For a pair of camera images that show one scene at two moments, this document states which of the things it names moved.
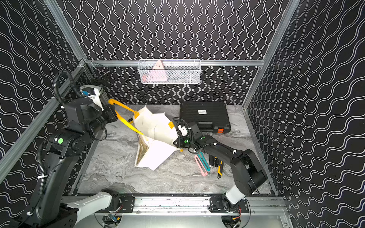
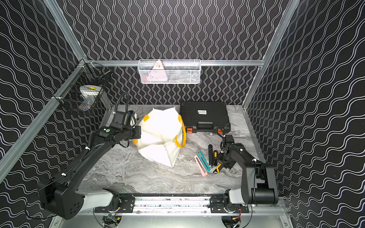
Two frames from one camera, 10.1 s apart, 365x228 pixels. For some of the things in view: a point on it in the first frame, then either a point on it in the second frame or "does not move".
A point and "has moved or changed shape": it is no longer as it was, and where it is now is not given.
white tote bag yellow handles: [157, 136] has moved or changed shape
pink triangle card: [158, 73] does not move
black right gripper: [179, 144] to [229, 165]
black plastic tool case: [211, 117] does not move
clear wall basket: [172, 71] does not move
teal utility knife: [204, 161] does not move
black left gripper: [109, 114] to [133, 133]
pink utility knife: [201, 167] does not move
